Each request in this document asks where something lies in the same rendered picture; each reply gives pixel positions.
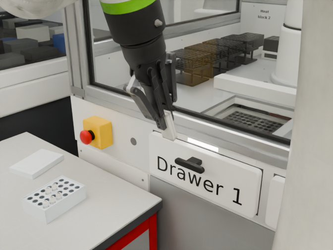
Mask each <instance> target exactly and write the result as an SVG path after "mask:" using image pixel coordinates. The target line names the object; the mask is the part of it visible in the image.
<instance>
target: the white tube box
mask: <svg viewBox="0 0 333 250"><path fill-rule="evenodd" d="M52 184H56V186H57V190H56V191H53V190H52ZM47 187H50V188H51V194H49V195H46V192H45V188H47ZM57 192H60V193H61V200H57V199H56V193H57ZM50 196H54V197H55V204H50V200H49V197H50ZM84 199H86V190H85V185H83V184H81V183H79V182H76V181H74V180H72V179H69V178H67V177H65V176H63V175H62V176H60V177H58V178H56V179H55V180H53V181H51V182H49V183H47V184H46V185H44V186H42V187H40V188H39V189H37V190H35V191H33V192H32V193H30V194H28V195H26V196H24V197H23V198H21V200H22V206H23V211H24V212H26V213H27V214H29V215H31V216H33V217H34V218H36V219H38V220H40V221H42V222H43V223H45V224H48V223H50V222H51V221H53V220H54V219H56V218H57V217H59V216H60V215H62V214H63V213H65V212H66V211H68V210H69V209H71V208H72V207H74V206H75V205H77V204H78V203H80V202H81V201H83V200H84ZM44 200H47V201H48V203H49V207H48V208H44V207H43V201H44Z"/></svg>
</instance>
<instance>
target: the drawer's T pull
mask: <svg viewBox="0 0 333 250"><path fill-rule="evenodd" d="M174 162H175V164H177V165H180V166H182V167H185V168H187V169H189V170H192V171H194V172H196V173H199V174H202V173H204V171H205V169H204V167H202V166H200V165H202V160H200V159H198V158H195V157H191V158H189V159H188V160H184V159H182V158H179V157H178V158H176V159H175V160H174Z"/></svg>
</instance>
